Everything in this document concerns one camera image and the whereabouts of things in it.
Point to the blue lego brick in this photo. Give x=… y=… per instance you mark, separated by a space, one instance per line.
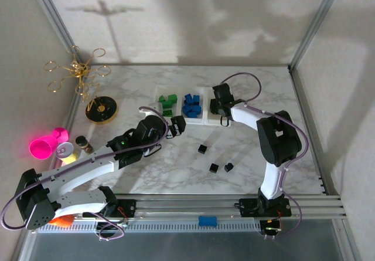
x=188 y=97
x=193 y=107
x=192 y=114
x=185 y=109
x=196 y=98
x=199 y=109

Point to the long green lego brick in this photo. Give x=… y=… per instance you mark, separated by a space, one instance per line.
x=167 y=113

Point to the rounded green lego piece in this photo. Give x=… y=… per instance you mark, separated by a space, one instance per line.
x=162 y=99

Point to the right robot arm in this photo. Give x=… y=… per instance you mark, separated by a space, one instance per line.
x=278 y=140

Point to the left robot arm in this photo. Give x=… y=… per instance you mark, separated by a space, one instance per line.
x=82 y=170

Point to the black lego brick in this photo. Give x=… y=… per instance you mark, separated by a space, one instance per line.
x=202 y=149
x=228 y=167
x=214 y=167

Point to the dark lidded spice jar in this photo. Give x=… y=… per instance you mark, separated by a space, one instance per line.
x=81 y=140

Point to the pink plastic goblet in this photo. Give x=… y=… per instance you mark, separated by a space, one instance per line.
x=41 y=149

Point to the orange cylinder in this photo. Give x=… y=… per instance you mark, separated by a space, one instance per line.
x=63 y=221

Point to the small circuit board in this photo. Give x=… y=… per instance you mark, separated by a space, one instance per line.
x=272 y=229

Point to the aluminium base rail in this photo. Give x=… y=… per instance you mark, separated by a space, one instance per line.
x=187 y=206

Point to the aluminium table side rail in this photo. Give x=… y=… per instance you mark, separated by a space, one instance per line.
x=301 y=96

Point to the aluminium frame post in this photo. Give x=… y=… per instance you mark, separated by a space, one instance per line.
x=320 y=13
x=49 y=13

